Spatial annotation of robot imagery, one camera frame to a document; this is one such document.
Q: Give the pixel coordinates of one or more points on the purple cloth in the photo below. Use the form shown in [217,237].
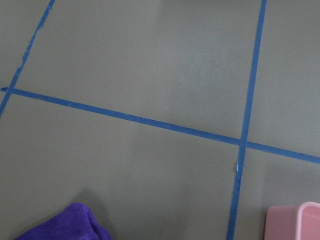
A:
[76,222]

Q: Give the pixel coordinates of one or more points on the pink plastic bin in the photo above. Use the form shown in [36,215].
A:
[293,222]

